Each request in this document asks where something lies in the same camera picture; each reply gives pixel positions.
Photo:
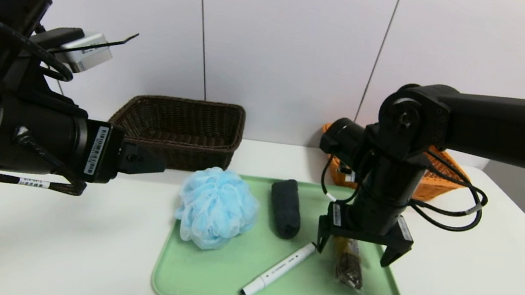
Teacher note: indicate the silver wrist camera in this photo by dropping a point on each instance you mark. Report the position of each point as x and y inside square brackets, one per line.
[86, 53]
[347, 174]

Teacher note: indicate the light green plastic tray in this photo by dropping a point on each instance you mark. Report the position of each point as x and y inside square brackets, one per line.
[227, 273]

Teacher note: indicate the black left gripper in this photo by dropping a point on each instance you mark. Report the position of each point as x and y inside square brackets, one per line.
[102, 152]

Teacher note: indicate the orange wicker basket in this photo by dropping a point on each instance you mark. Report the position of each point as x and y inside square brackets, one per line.
[438, 184]

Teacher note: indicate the thin black zip tie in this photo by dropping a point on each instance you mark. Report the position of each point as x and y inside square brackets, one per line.
[105, 43]

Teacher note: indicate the dark grey towel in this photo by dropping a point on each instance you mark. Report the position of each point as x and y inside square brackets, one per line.
[285, 208]

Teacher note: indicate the white marker pen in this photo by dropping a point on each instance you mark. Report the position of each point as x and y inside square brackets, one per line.
[277, 270]

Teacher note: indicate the light blue mesh bath sponge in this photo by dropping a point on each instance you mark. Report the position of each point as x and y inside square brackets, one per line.
[215, 207]

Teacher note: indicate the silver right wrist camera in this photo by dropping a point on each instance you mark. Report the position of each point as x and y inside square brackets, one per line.
[347, 174]

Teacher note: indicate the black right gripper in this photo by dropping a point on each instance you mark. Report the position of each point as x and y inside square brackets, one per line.
[366, 231]

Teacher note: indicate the chocolate candy packet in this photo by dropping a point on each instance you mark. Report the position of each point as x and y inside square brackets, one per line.
[349, 266]

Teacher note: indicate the dark brown wicker basket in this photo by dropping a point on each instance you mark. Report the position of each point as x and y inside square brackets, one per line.
[179, 132]

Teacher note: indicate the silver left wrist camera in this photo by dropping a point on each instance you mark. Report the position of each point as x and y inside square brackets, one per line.
[86, 53]

